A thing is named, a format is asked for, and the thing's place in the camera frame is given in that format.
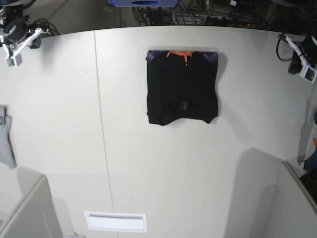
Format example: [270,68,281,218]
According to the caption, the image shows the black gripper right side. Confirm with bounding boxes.
[0,15,42,49]

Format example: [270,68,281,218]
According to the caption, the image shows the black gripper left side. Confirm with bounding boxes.
[288,34,317,74]

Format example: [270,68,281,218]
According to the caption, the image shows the black T-shirt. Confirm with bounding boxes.
[146,50,219,126]

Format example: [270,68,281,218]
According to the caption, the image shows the blue box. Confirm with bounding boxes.
[110,0,179,7]

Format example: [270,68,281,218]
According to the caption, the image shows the black power strip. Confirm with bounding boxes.
[204,16,252,27]

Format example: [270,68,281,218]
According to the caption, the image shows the grey folded garment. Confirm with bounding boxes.
[0,105,17,169]

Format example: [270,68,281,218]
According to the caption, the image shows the black keyboard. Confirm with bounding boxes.
[300,170,317,202]

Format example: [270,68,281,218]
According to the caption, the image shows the grey partition panel right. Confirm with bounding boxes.
[278,161,317,238]

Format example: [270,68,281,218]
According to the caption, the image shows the grey partition panel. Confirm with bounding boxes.
[278,161,317,238]
[0,175,63,238]

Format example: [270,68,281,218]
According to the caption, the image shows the grey partition panel left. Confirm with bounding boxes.
[0,175,63,238]

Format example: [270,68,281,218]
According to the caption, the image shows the coiled black cable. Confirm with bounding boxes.
[28,18,59,37]

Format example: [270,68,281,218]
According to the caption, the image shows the grey strap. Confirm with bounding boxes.
[298,99,315,166]

